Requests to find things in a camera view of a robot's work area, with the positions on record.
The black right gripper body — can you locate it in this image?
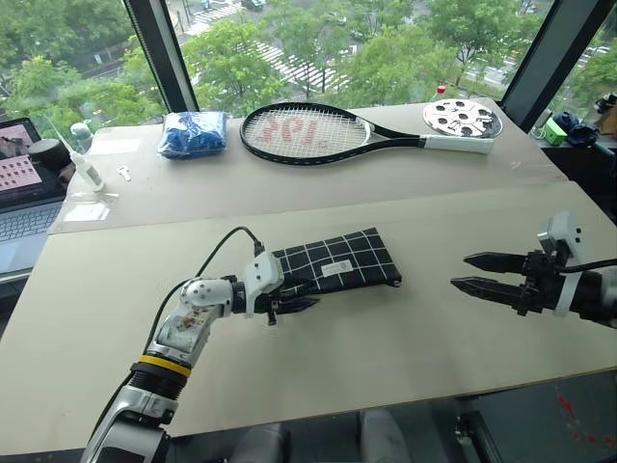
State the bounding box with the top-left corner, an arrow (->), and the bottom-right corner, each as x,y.
513,249 -> 566,316

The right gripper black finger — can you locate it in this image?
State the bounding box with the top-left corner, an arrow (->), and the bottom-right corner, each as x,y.
449,276 -> 525,311
463,253 -> 526,276

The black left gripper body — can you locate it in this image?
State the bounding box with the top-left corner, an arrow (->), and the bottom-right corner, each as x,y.
254,287 -> 291,328

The black grid-patterned pouch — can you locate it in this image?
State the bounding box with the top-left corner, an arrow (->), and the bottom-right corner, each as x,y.
271,227 -> 404,296

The black and white tennis racket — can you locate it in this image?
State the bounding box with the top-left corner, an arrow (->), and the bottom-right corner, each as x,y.
238,100 -> 496,171

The green box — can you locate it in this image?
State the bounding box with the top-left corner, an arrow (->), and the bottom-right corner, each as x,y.
543,118 -> 571,147

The white round perforated disc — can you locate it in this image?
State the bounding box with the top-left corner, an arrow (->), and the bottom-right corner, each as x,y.
422,97 -> 504,139

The blue cloth bundle in plastic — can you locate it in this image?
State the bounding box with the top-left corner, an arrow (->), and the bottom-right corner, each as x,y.
157,110 -> 229,161

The clear plastic bag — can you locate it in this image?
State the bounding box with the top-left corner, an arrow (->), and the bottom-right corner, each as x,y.
61,190 -> 121,224

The pale green small bottle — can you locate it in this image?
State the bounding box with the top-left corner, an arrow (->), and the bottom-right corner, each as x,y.
69,122 -> 94,153

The grey laptop computer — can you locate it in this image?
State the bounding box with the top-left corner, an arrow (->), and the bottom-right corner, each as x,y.
0,118 -> 67,277

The black cylindrical object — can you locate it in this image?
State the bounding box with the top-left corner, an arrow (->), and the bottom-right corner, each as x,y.
28,138 -> 72,171

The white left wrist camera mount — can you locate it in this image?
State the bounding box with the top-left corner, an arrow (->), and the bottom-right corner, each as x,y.
242,251 -> 286,320

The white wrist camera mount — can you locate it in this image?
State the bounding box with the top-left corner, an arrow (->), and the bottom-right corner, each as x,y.
536,209 -> 585,318
242,251 -> 286,320

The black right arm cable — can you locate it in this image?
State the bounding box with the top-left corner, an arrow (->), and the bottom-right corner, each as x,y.
552,258 -> 617,277

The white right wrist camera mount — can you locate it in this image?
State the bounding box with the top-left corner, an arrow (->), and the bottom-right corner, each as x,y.
536,209 -> 585,318

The black table frame bracket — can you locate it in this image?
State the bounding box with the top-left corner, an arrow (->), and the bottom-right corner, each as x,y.
454,409 -> 503,463

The black window frame pillar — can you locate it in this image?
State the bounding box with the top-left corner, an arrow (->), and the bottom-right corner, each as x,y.
121,0 -> 201,128
500,0 -> 612,121

